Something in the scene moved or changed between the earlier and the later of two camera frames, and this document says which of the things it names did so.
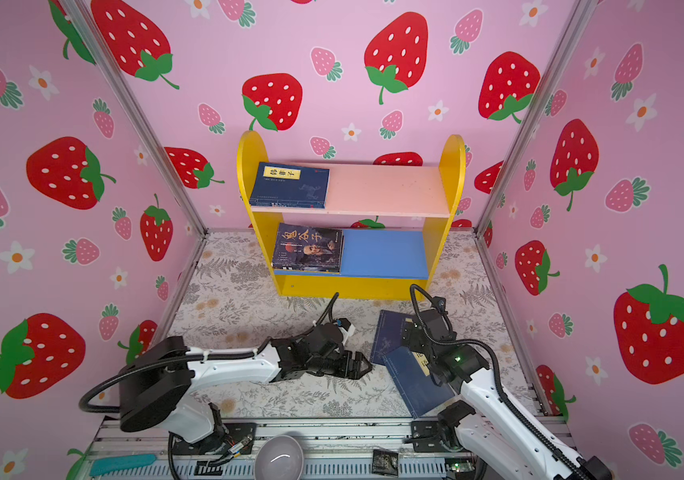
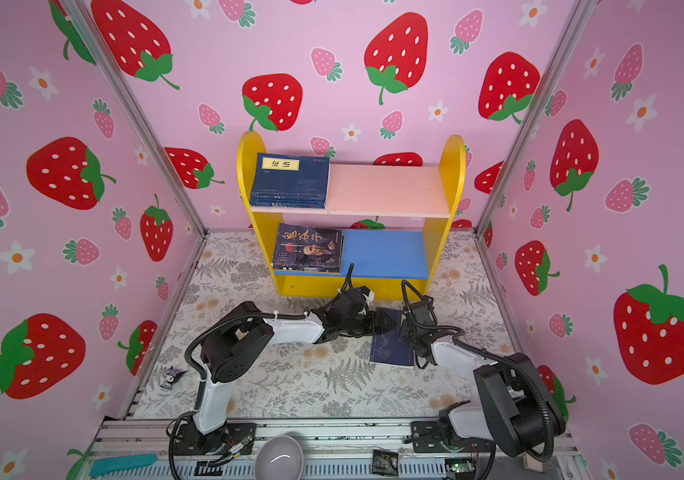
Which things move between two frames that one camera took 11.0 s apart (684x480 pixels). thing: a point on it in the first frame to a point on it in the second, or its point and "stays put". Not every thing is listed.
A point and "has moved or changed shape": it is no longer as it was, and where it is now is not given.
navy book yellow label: (288, 203) stays put
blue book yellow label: (423, 363) has moved or changed shape
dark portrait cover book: (307, 249) stays put
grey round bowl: (279, 457) stays put
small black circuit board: (385, 462) stays put
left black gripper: (350, 360) to (377, 326)
